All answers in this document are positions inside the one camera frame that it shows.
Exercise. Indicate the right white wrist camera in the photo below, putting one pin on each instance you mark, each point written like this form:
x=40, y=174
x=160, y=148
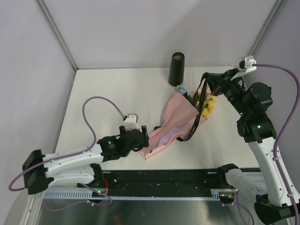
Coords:
x=247, y=64

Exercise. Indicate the black cylindrical vase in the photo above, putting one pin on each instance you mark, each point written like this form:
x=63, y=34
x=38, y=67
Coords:
x=176, y=73

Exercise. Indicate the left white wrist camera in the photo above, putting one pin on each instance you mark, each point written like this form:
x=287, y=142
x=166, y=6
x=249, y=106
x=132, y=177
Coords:
x=130, y=122

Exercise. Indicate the aluminium frame post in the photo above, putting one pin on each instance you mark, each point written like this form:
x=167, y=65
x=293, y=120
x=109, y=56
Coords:
x=56, y=32
x=266, y=26

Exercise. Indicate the aluminium frame post left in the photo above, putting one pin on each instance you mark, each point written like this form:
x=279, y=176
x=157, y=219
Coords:
x=56, y=32

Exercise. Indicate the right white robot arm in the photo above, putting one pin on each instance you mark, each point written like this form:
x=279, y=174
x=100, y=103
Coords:
x=279, y=199

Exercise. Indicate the aluminium frame post right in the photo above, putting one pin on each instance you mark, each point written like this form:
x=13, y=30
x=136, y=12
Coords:
x=266, y=26

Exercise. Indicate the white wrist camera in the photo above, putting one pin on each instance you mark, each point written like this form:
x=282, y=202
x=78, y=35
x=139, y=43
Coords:
x=247, y=64
x=130, y=122

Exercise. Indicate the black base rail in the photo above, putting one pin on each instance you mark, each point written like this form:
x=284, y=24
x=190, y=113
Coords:
x=160, y=181

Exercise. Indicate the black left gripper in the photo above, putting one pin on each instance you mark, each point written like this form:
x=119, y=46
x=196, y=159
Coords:
x=144, y=143

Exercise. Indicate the white slotted cable duct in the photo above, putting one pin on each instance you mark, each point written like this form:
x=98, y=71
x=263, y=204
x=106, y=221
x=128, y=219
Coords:
x=210, y=195

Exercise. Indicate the black ribbon gold lettering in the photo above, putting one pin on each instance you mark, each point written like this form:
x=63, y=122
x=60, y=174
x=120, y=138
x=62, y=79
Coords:
x=202, y=100

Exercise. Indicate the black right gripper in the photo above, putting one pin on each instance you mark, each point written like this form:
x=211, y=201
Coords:
x=217, y=81

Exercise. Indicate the pink paper flower bouquet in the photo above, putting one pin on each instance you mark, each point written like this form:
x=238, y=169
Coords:
x=177, y=120

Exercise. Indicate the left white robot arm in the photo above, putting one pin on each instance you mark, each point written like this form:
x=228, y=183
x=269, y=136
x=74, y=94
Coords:
x=79, y=167

